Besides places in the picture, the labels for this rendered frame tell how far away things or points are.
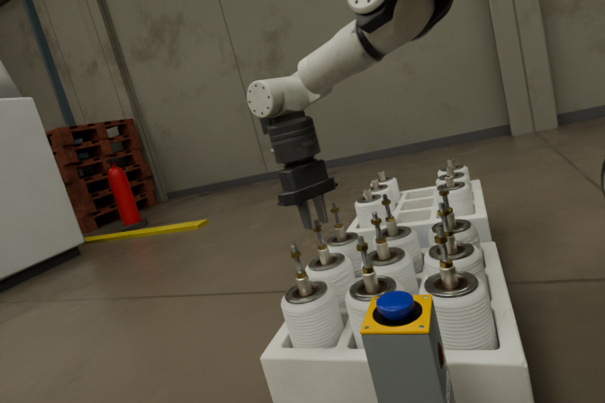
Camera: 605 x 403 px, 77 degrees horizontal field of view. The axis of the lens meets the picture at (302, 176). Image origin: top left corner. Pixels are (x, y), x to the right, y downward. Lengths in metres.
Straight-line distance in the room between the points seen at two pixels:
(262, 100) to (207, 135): 3.62
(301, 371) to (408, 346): 0.28
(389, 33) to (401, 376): 0.42
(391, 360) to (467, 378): 0.19
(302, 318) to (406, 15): 0.48
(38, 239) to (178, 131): 2.08
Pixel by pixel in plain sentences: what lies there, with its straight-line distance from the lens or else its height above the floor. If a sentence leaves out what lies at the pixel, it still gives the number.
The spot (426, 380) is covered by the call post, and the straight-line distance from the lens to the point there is 0.45.
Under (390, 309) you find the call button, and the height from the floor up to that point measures 0.33.
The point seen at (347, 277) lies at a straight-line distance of 0.76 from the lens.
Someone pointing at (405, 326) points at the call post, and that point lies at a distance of 0.42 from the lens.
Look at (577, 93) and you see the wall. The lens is 3.46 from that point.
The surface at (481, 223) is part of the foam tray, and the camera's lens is 1.09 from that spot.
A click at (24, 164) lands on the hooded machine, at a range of 3.01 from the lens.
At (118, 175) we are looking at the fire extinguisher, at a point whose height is 0.46.
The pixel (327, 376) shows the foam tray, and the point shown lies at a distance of 0.66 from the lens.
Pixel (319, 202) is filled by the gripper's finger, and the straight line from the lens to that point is 0.74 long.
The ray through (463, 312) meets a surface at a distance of 0.59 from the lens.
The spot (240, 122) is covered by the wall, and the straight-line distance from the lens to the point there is 4.02.
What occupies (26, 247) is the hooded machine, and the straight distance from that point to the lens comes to 2.95.
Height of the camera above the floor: 0.54
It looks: 9 degrees down
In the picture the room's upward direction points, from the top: 15 degrees counter-clockwise
